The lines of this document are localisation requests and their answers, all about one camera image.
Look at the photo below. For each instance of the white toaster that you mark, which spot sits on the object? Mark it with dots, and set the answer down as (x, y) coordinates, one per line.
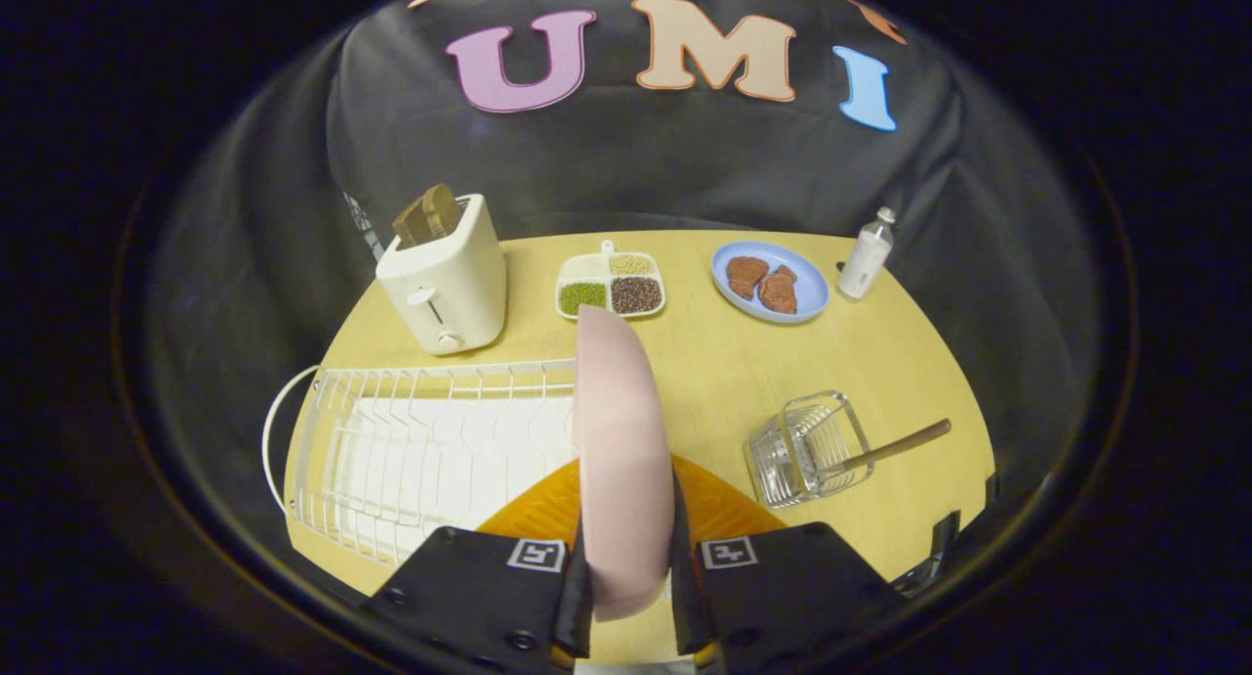
(445, 279)

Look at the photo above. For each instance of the small white bottle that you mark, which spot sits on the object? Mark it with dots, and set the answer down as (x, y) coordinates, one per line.
(866, 256)

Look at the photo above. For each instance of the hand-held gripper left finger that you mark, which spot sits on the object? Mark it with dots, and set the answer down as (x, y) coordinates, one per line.
(489, 597)

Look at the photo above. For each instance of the pink plate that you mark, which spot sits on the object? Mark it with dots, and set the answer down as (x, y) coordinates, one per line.
(622, 460)

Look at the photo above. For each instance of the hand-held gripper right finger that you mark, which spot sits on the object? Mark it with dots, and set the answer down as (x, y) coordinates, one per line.
(782, 597)

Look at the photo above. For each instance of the black backdrop cloth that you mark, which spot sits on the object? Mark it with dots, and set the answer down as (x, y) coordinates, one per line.
(636, 157)

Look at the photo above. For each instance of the blue plate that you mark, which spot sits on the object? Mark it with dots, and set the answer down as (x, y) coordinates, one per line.
(770, 280)

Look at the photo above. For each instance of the brown toast slice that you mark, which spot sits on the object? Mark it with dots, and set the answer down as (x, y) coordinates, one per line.
(428, 215)

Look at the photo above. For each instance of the brown meat slice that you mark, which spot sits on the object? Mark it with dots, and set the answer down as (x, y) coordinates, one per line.
(746, 275)
(780, 290)

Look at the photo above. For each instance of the white divided dish of grains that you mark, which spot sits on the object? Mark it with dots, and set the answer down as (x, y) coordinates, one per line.
(611, 285)

